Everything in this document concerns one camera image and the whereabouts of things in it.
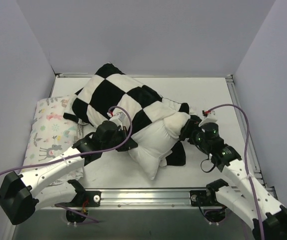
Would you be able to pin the white pillow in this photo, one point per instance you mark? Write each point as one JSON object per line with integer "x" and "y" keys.
{"x": 156, "y": 140}

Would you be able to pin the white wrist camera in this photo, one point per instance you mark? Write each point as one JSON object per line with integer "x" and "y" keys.
{"x": 118, "y": 118}
{"x": 209, "y": 116}

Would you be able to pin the floral animal print pillow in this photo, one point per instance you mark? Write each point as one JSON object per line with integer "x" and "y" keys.
{"x": 51, "y": 134}

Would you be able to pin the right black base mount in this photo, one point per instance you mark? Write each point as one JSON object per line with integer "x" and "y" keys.
{"x": 199, "y": 198}

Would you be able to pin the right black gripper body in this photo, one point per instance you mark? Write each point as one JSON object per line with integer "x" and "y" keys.
{"x": 188, "y": 130}

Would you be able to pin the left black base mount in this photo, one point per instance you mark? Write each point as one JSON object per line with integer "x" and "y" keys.
{"x": 89, "y": 198}

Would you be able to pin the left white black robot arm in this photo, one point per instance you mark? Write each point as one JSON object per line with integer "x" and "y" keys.
{"x": 23, "y": 194}

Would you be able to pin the aluminium front rail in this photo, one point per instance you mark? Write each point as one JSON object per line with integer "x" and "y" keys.
{"x": 144, "y": 198}

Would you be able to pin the black white checkered pillowcase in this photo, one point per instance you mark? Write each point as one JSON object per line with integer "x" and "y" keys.
{"x": 110, "y": 91}

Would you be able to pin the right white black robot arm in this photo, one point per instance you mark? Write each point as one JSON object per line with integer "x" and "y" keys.
{"x": 264, "y": 214}

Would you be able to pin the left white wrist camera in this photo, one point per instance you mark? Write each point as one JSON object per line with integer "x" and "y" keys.
{"x": 118, "y": 118}

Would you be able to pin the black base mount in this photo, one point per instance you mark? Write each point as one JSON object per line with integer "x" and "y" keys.
{"x": 89, "y": 198}
{"x": 199, "y": 198}

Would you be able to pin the aluminium rail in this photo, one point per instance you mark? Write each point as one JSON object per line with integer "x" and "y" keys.
{"x": 144, "y": 198}
{"x": 251, "y": 153}

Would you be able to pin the aluminium right side rail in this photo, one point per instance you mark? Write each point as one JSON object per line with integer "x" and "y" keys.
{"x": 251, "y": 153}

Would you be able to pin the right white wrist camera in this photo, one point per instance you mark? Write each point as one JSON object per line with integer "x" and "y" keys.
{"x": 209, "y": 116}

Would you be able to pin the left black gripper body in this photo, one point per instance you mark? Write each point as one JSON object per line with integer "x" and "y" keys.
{"x": 125, "y": 141}

